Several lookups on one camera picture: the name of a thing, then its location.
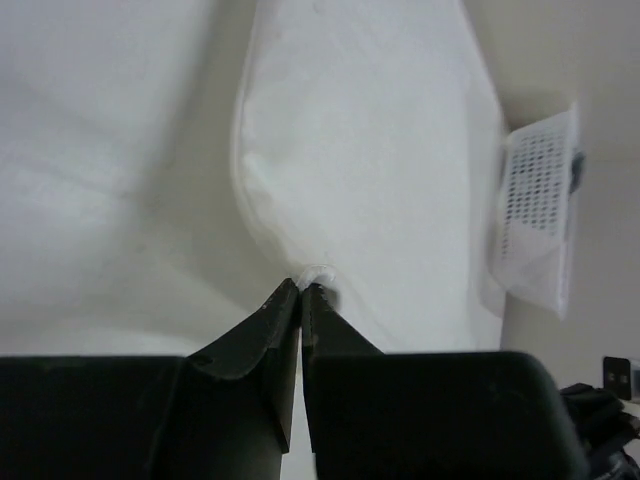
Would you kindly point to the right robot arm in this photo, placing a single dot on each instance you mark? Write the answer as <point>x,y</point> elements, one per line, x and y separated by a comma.
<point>604,429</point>

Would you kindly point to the white plastic laundry basket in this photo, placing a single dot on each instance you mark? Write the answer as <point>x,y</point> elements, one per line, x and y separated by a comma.
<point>535,217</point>

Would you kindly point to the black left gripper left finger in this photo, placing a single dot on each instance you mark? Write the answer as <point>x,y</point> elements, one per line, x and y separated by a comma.
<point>223,412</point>

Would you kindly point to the white tank top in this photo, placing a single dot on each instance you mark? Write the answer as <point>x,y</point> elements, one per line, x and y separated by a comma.
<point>166,165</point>

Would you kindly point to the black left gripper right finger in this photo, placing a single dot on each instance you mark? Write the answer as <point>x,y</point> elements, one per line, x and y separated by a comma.
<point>478,415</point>

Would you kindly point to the grey tank top in basket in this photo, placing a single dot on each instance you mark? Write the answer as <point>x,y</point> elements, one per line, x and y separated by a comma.
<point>577,169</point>

